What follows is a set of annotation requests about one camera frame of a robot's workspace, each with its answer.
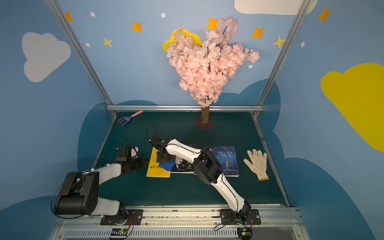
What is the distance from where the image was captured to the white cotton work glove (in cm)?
90

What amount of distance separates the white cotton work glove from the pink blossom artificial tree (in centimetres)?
53

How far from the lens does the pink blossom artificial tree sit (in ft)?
2.21
